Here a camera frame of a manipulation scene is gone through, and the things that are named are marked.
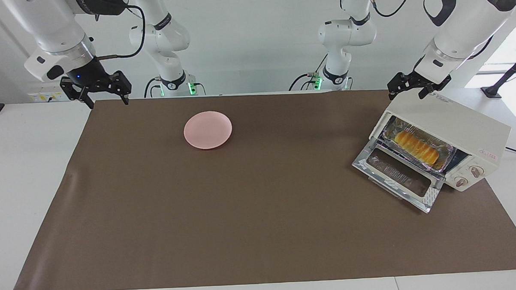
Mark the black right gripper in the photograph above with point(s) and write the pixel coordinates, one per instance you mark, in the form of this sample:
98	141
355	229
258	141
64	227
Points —
95	80

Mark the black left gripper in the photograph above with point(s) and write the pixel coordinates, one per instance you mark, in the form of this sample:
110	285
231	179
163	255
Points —
410	80

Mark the golden sliced bread loaf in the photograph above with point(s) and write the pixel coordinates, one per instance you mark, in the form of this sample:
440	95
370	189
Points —
417	147

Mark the aluminium foil tray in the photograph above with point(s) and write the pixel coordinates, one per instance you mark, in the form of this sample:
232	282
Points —
445	149

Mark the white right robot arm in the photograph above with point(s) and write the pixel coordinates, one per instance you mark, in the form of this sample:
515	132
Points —
56	27

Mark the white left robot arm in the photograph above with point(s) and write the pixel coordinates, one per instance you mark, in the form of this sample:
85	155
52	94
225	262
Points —
464	22

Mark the cream toaster oven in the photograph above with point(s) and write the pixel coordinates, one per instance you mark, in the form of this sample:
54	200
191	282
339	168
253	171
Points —
463	127

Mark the glass oven door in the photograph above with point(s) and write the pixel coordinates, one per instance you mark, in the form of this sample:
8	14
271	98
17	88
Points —
396	172

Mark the small oven knob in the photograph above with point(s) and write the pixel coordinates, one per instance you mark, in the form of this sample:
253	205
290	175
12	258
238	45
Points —
461	181

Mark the large oven knob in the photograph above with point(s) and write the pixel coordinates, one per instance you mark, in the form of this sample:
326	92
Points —
477	171

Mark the pink round plate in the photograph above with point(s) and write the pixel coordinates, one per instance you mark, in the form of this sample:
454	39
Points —
207	130

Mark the brown table mat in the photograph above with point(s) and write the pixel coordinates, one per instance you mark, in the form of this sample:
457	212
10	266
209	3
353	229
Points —
260	213

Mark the white wall power outlet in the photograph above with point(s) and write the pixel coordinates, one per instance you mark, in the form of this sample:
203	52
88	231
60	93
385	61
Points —
39	96

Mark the black camera stand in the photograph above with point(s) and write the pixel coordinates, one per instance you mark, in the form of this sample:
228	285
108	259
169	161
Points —
502	78

